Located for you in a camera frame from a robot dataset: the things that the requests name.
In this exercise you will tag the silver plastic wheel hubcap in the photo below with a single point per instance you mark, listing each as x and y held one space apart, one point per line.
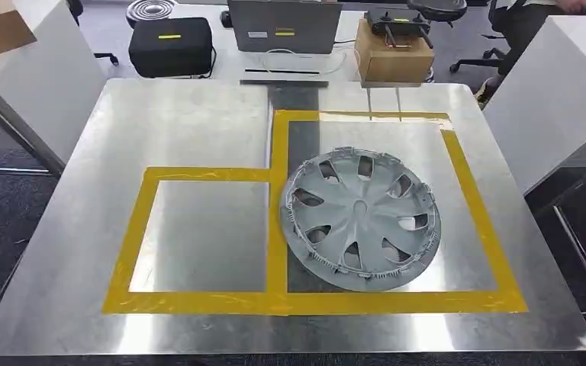
361 217

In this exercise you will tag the yellow tape outline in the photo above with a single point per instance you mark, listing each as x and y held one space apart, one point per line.
278 252

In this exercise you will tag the silver flat slab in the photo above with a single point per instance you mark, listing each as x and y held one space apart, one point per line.
283 77

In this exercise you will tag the white desk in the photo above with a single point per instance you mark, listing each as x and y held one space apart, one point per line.
55 86
551 96
232 63

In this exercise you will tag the grey laptop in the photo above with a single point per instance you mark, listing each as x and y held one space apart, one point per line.
285 25

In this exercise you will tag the black carrying case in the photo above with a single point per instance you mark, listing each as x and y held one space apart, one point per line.
171 50

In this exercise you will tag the black remote controller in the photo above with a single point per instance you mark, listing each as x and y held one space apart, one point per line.
396 20

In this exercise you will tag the black office chair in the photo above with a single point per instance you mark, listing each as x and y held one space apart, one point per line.
106 57
475 60

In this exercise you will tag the black ringed round base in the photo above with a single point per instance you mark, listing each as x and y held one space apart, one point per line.
149 11

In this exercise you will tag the black stool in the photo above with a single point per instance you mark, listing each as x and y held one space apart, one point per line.
437 7

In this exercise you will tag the person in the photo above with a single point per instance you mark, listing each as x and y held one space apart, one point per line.
525 30

